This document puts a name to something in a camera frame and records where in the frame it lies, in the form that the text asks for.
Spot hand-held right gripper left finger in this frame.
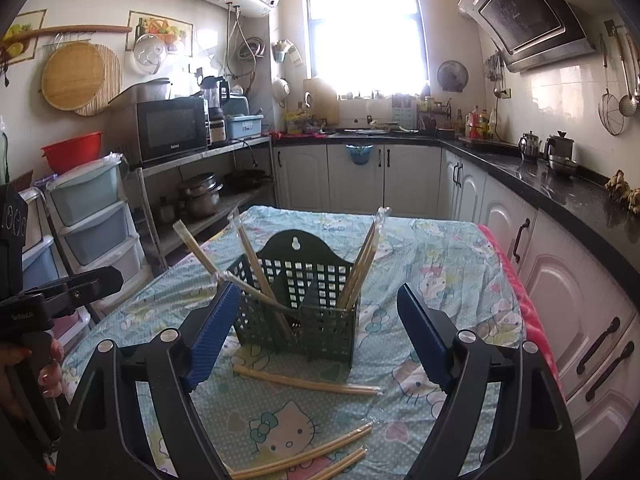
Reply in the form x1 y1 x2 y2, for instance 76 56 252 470
57 280 241 480

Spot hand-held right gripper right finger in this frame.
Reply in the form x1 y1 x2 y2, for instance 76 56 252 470
396 284 583 480

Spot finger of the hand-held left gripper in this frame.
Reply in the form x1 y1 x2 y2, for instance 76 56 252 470
22 266 124 317

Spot bamboo chopstick pair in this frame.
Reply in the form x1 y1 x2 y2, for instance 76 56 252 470
227 212 296 341
350 207 390 311
215 269 281 306
336 225 376 311
172 219 226 283

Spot green plastic utensil holder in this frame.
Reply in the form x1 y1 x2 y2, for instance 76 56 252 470
234 228 362 363

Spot pile of chopsticks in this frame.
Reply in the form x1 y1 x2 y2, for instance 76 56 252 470
227 364 383 480

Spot bunch of hanging steel utensils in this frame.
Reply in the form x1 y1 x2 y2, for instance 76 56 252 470
484 52 506 98

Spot person's left hand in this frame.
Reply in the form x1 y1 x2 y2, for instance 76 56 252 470
0 337 66 423

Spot white plastic drawer unit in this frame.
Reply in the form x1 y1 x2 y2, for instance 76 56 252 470
20 187 93 341

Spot pastel plastic drawer unit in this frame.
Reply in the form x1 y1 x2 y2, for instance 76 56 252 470
47 152 143 306

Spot cartoon printed tablecloth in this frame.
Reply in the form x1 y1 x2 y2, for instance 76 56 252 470
60 205 526 480

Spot red plastic basin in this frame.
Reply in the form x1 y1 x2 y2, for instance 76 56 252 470
41 131 103 175

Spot steel cooking pot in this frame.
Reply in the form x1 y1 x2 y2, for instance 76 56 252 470
182 185 223 218
177 172 218 196

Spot white base cabinets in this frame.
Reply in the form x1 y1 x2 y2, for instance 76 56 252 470
272 140 640 480

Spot black frying pan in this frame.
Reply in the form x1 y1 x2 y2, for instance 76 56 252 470
222 169 273 193

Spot metal shelf rack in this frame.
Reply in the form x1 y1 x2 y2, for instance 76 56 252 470
122 135 276 273

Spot black microwave oven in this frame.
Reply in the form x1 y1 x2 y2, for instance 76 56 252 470
135 97 210 163

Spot blue hanging bin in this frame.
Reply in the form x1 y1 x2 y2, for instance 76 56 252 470
345 144 375 167

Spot black countertop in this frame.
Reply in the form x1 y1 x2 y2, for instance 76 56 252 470
272 127 640 261

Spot round striped mat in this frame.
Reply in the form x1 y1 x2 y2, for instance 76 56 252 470
75 44 123 117

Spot round bamboo tray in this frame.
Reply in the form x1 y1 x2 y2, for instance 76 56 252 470
41 41 106 111

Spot blue plastic basket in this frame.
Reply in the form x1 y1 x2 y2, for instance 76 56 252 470
225 114 264 142

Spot small steel teapot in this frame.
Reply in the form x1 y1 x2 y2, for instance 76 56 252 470
517 131 543 163

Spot dark blender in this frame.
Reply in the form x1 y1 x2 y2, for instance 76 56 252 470
202 76 231 148

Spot row of condiment bottles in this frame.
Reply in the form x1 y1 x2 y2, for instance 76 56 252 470
452 106 501 141

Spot pale patterned box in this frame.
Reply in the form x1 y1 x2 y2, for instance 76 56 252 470
392 95 418 128

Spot yellow bag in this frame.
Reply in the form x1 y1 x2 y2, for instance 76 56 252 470
285 110 311 135

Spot steel kettle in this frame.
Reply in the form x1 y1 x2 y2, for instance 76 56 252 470
543 131 576 161

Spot glass pot lid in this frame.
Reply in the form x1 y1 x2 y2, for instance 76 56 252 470
132 32 168 76

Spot ginger root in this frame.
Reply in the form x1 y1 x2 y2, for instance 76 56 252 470
604 170 640 216

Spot long wooden rolling pin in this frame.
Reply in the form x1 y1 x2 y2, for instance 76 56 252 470
0 25 133 43

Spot white hanging colander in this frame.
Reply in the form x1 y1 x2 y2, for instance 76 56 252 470
271 76 292 108

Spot beige cutting board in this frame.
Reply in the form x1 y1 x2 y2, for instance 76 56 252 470
303 77 340 123

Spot row of hanging ladles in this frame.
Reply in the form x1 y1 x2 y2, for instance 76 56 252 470
612 25 640 118

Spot kitchen window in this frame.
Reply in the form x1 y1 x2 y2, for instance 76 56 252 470
302 0 431 101

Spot black range hood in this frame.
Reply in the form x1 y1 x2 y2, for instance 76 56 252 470
457 0 598 73

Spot fruit wall poster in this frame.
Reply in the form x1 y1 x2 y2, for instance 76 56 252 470
0 9 47 66
127 10 193 58

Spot round wall fan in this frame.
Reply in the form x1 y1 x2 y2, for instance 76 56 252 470
436 60 470 93

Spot coiled hose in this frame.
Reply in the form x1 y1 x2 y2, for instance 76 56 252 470
237 37 266 63

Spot wire mesh strainer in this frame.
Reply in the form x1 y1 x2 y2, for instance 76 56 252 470
598 35 626 137

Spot wall organizer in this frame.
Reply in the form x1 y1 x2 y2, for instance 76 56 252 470
272 39 306 66

